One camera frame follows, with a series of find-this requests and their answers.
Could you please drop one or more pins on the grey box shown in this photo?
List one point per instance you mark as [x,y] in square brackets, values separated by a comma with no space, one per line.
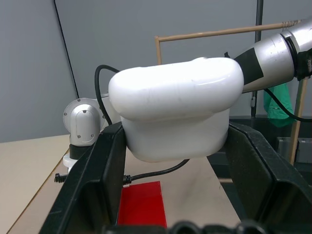
[284,148]

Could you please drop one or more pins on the black metal pole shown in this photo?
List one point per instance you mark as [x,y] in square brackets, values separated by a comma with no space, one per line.
[259,22]

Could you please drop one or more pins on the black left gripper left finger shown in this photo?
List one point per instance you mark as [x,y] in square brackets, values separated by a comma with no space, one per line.
[83,185]

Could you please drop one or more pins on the green cloth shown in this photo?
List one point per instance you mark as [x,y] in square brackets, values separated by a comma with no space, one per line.
[279,104]

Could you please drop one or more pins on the red flat sheet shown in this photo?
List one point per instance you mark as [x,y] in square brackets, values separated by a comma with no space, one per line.
[142,204]

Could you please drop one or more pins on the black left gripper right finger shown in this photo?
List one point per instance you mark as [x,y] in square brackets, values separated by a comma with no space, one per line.
[265,185]

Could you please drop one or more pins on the wooden rack frame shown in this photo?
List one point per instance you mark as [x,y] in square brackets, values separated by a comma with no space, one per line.
[207,33]

